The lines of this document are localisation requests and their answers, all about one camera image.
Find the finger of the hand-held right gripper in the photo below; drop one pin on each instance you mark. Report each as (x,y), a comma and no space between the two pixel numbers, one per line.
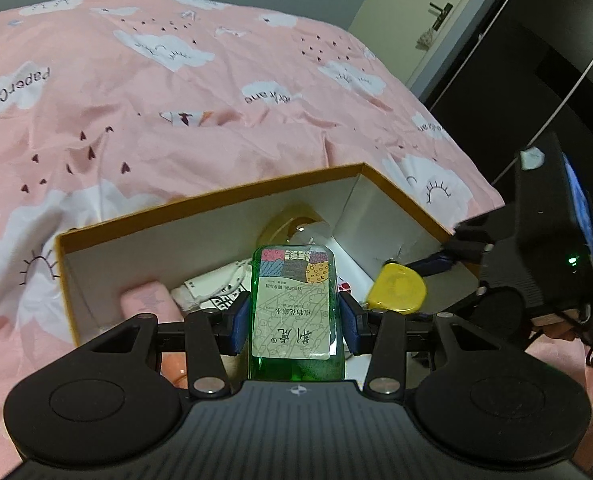
(434,264)

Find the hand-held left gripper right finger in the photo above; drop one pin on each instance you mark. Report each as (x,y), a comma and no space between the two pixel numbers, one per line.
(351,325)

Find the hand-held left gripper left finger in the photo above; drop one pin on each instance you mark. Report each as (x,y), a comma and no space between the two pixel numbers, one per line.
(239,322)

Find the yellow tape measure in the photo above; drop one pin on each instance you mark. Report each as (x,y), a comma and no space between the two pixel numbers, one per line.
(395,290)

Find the green glass bottle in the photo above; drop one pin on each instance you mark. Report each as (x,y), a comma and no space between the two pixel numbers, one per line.
(294,310)

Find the orange pink bottle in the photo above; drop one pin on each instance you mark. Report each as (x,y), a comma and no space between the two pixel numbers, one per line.
(172,367)

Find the orange cardboard box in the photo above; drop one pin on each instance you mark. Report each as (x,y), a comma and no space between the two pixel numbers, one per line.
(216,240)

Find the pink rounded case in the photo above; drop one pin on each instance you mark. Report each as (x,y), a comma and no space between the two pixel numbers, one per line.
(144,300)

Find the person's right hand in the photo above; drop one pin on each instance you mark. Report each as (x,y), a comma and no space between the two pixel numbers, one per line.
(554,327)

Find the black wardrobe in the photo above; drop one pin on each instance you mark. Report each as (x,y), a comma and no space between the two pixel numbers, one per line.
(551,35)

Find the pink printed blanket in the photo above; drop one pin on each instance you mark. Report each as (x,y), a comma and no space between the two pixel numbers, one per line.
(151,85)

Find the cream door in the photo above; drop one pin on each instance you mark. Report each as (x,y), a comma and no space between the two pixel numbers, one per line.
(416,0)

